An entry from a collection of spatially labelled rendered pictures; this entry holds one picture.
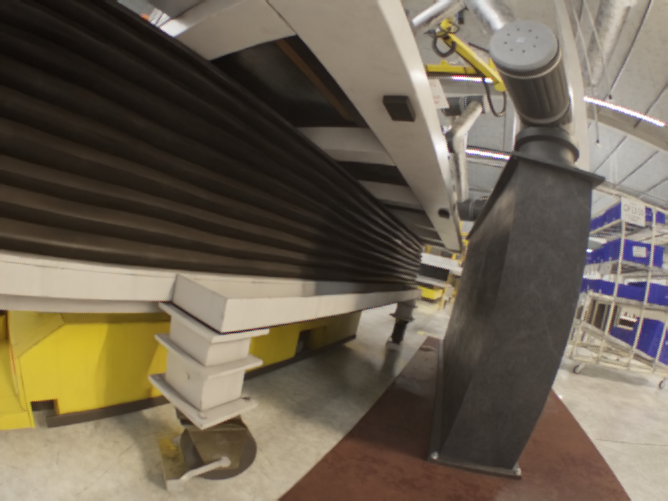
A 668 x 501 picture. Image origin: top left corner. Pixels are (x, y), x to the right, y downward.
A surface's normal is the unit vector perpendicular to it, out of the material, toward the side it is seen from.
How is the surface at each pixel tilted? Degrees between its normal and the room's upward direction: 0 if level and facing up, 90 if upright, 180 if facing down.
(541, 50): 94
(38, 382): 90
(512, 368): 90
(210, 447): 90
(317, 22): 180
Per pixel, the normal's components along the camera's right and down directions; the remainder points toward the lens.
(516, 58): -0.74, -0.08
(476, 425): -0.36, -0.10
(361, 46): -0.24, 0.97
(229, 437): 0.56, 0.13
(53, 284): 0.87, 0.21
